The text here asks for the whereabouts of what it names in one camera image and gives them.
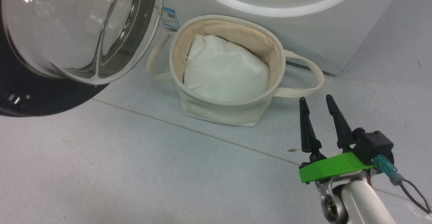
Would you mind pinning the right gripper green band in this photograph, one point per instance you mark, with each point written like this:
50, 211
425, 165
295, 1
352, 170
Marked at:
330, 168

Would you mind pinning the round black glass washer door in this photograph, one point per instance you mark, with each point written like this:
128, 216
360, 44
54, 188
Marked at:
50, 92

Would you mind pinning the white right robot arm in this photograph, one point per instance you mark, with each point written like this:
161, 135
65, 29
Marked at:
366, 203

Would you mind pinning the white front-load washing machine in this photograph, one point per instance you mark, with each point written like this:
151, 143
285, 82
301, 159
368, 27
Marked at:
303, 28

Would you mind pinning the round filter cover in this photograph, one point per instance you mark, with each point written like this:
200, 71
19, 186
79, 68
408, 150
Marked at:
312, 55

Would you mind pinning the cream fabric laundry basket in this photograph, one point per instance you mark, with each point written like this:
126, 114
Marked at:
222, 112

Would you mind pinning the white pillow in basket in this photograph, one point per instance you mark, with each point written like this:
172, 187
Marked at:
226, 72

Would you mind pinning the blue energy label sticker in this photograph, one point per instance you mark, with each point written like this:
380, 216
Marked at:
168, 18

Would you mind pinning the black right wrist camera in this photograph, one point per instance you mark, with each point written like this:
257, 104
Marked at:
373, 144

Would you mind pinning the teal right camera connector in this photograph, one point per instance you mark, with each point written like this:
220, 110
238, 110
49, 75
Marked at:
386, 166

